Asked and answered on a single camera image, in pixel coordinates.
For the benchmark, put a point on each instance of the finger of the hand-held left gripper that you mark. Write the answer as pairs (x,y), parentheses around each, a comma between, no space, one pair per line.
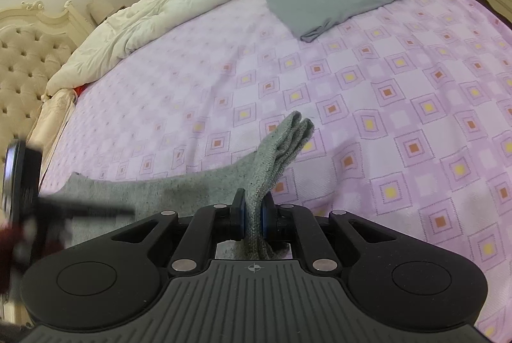
(96,211)

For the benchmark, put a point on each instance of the grey knit pants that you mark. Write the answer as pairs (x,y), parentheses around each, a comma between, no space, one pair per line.
(272,159)

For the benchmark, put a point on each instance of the cream tufted headboard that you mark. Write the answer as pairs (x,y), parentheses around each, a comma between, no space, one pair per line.
(28,66)

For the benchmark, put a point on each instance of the peach satin pillow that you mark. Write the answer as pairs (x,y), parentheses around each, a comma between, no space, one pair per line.
(54,115)

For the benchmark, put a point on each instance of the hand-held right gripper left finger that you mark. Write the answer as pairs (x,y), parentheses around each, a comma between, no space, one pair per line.
(241,215)

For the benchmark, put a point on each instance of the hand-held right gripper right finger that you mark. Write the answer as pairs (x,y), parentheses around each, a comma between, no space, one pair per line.
(264,219)

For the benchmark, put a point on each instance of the cream bedside lamp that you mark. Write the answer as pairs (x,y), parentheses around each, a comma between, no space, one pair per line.
(100,10)

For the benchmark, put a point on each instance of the small red cloth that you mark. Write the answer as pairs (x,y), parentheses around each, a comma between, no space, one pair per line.
(80,89)

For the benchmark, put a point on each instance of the purple patterned bed sheet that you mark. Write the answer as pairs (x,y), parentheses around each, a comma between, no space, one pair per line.
(400,106)

